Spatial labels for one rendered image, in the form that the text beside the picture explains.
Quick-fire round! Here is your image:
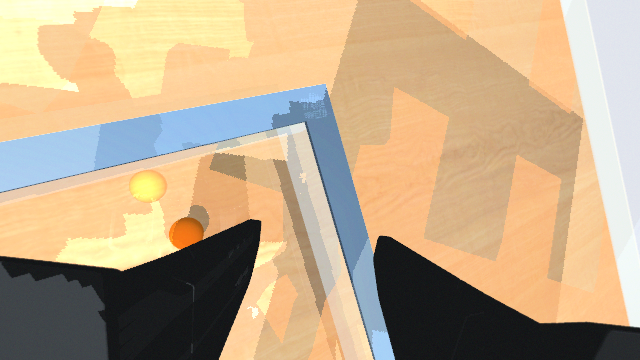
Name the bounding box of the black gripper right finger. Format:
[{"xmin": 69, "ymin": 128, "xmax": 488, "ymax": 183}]
[{"xmin": 373, "ymin": 235, "xmax": 640, "ymax": 360}]

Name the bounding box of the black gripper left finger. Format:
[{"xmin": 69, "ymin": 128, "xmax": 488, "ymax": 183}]
[{"xmin": 0, "ymin": 219, "xmax": 262, "ymax": 360}]

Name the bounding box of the translucent yellow ball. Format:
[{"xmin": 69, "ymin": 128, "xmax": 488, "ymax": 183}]
[{"xmin": 129, "ymin": 170, "xmax": 167, "ymax": 203}]

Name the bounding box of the orange ball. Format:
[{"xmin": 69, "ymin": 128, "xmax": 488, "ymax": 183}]
[{"xmin": 169, "ymin": 217, "xmax": 204, "ymax": 249}]

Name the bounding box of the clear blue l-shaped wall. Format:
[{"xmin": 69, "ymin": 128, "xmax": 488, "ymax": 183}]
[{"xmin": 0, "ymin": 84, "xmax": 395, "ymax": 360}]

